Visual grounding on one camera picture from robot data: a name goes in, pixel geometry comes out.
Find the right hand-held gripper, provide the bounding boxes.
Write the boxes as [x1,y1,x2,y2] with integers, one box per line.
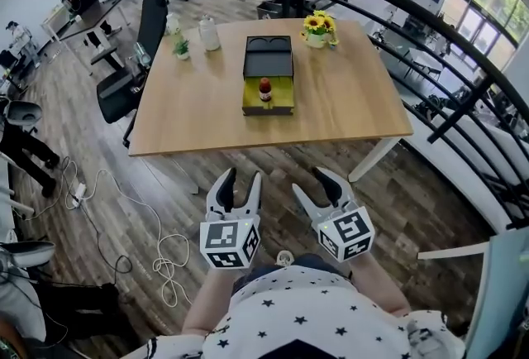
[291,165,377,264]

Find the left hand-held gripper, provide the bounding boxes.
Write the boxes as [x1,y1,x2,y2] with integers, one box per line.
[199,166,264,270]

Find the small red-capped bottle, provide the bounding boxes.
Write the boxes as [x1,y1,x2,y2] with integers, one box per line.
[258,76,273,103]

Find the black box with yellow tray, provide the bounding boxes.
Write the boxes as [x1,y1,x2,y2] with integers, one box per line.
[241,35,296,117]

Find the person's right forearm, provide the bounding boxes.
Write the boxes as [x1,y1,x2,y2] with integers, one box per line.
[350,252,412,318]

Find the person's left forearm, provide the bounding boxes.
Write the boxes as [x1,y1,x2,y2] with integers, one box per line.
[181,265,235,337]

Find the clear plastic bottle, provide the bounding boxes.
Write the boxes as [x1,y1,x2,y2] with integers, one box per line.
[132,41,152,69]

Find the white table leg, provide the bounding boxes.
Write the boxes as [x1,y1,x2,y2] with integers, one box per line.
[347,136,403,184]

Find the white star-print shirt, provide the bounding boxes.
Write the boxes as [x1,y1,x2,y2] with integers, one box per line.
[143,263,467,359]

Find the small green potted plant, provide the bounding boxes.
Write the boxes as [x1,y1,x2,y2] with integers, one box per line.
[172,37,192,62]

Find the white power strip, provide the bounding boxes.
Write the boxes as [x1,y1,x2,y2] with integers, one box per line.
[71,182,88,209]

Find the sunflowers in white pot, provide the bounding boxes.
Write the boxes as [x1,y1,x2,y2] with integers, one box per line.
[299,9,341,50]

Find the small clear glass jar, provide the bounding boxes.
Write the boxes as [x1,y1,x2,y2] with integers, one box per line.
[164,12,182,36]

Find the black waste bin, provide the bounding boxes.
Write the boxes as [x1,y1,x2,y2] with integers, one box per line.
[255,0,287,22]

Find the black mesh office chair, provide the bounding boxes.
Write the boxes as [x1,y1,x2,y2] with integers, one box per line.
[96,0,171,150]

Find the pale blue panel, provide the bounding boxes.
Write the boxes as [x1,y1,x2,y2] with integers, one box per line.
[464,226,529,359]

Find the black metal railing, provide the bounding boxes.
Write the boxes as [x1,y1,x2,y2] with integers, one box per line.
[278,0,529,231]

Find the grey chair headrest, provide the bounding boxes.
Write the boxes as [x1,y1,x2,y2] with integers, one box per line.
[0,98,45,136]

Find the dark wooden desk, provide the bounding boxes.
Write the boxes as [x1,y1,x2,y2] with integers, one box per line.
[40,0,155,57]

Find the white cable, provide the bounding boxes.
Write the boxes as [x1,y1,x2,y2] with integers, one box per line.
[23,157,194,309]

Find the glass window wall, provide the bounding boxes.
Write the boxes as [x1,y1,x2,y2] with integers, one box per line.
[439,0,529,74]

